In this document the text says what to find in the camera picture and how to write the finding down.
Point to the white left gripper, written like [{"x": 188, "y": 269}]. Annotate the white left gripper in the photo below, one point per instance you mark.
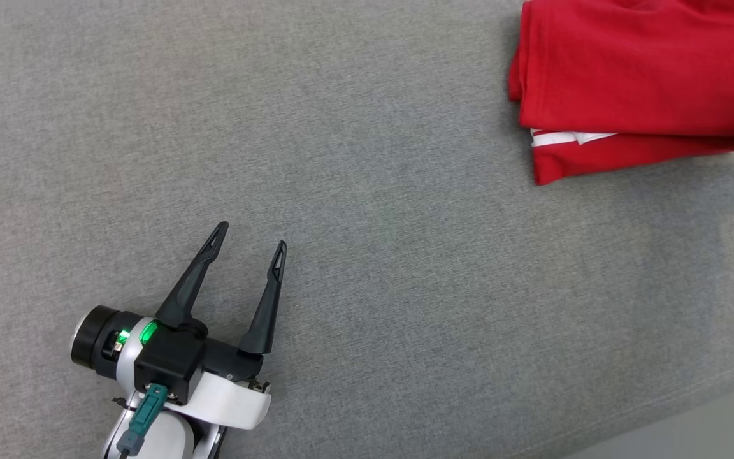
[{"x": 233, "y": 398}]

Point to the red jersey with white sleeves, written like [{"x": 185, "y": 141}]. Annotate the red jersey with white sleeves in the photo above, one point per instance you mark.
[{"x": 628, "y": 64}]

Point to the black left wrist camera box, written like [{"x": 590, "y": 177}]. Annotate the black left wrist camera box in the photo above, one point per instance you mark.
[{"x": 169, "y": 360}]

